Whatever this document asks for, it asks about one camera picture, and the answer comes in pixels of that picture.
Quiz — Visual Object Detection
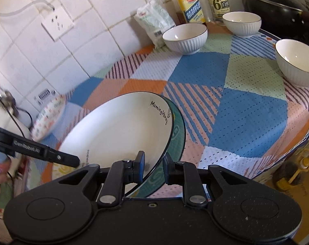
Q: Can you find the rabbit print plate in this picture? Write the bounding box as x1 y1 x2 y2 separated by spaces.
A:
31 94 66 141

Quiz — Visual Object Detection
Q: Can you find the green plate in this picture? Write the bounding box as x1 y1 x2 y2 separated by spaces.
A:
124 96 187 198

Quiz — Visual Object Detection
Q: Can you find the white plate with black rim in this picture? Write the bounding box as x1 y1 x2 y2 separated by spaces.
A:
58 92 176 197

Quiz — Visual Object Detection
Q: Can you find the oil bottle with yellow label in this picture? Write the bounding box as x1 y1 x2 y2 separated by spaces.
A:
170 0 206 25

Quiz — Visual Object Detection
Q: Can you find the colourful patchwork cloth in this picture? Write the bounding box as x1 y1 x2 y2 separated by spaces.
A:
24 27 309 202

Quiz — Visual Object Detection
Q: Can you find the white electric kettle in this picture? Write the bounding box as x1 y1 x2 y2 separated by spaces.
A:
0 90 33 139

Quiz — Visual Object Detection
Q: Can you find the thin wall cable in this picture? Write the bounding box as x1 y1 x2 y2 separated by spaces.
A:
0 0 56 19

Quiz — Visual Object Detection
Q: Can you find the small wall sticker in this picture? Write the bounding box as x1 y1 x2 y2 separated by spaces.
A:
33 88 57 103

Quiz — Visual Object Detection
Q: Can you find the white plastic bag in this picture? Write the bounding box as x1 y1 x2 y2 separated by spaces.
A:
133 0 177 49

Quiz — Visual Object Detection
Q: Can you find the black wok with glass lid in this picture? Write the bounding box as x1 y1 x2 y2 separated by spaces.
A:
242 0 309 36

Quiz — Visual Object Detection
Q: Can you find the white wall socket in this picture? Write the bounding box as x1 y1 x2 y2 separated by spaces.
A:
41 6 75 41

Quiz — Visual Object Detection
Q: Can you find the white ribbed bowl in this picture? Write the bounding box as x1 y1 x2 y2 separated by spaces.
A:
162 23 208 55
275 39 309 87
222 11 262 38

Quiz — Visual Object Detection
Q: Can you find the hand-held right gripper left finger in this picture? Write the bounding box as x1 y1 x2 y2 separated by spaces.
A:
59 151 146 209

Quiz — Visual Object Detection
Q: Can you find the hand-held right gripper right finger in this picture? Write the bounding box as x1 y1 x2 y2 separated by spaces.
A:
163 153 252 208

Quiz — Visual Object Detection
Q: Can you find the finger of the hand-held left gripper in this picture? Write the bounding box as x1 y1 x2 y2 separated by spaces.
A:
45 146 80 168

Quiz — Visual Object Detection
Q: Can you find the clear vinegar bottle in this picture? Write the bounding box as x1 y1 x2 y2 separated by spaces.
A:
205 0 228 26

